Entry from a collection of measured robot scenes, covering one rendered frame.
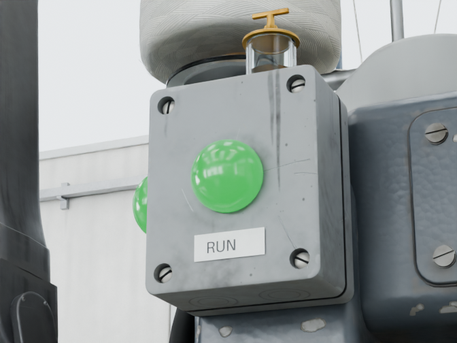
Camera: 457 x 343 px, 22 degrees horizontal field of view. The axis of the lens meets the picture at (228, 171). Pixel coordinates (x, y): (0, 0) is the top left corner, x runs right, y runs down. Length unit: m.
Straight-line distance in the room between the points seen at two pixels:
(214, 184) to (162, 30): 0.46
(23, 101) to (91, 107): 6.19
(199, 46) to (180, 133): 0.44
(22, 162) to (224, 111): 0.36
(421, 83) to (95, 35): 6.63
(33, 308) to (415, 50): 0.29
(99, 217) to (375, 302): 6.27
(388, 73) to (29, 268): 0.27
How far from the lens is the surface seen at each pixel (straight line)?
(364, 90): 0.67
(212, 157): 0.46
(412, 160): 0.50
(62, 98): 7.18
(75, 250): 6.77
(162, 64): 0.95
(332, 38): 0.93
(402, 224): 0.50
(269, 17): 0.59
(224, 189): 0.46
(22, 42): 0.89
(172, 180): 0.48
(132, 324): 6.48
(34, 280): 0.78
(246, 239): 0.46
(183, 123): 0.49
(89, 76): 7.14
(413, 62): 0.65
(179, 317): 0.53
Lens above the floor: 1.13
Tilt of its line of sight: 20 degrees up
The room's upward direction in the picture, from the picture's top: straight up
